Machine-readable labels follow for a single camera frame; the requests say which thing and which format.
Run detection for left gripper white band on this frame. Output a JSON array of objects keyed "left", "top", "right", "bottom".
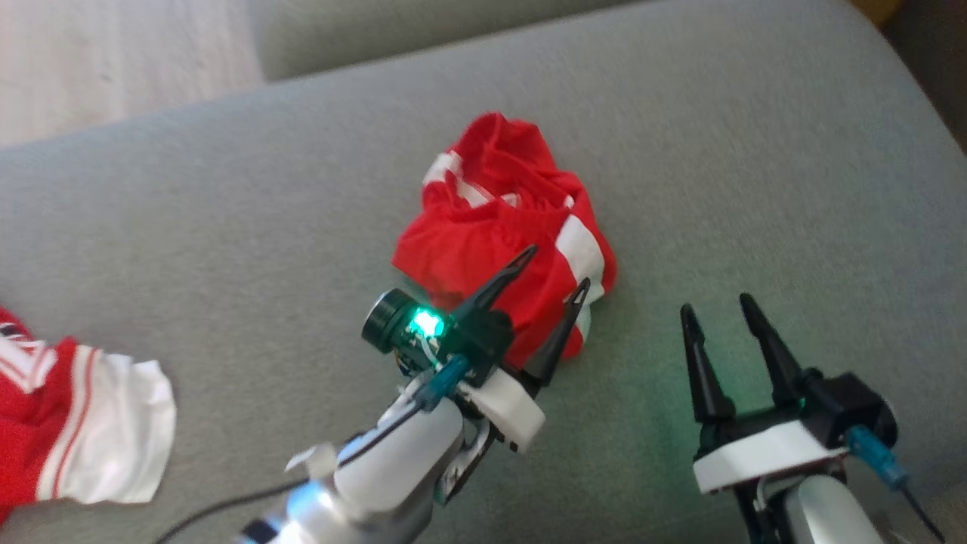
[{"left": 444, "top": 244, "right": 592, "bottom": 455}]

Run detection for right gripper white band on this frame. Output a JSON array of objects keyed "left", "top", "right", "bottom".
[{"left": 679, "top": 292, "right": 851, "bottom": 496}]

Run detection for red shorts with white stripes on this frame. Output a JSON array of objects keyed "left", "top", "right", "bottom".
[{"left": 391, "top": 112, "right": 618, "bottom": 369}]

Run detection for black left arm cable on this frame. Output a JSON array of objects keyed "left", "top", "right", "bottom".
[{"left": 155, "top": 355, "right": 473, "bottom": 544}]

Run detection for red and white jersey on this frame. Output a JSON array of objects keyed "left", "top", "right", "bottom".
[{"left": 0, "top": 306, "right": 177, "bottom": 526}]

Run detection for grey fabric sofa seat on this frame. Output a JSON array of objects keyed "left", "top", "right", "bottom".
[{"left": 0, "top": 0, "right": 967, "bottom": 544}]

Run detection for white cable clip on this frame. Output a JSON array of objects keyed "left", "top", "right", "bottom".
[{"left": 286, "top": 442, "right": 338, "bottom": 481}]

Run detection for grey fabric sofa cushion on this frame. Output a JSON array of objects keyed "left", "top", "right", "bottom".
[{"left": 248, "top": 0, "right": 628, "bottom": 82}]

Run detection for teal plug right arm cable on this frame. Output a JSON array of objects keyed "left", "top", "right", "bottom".
[{"left": 846, "top": 425, "right": 945, "bottom": 542}]

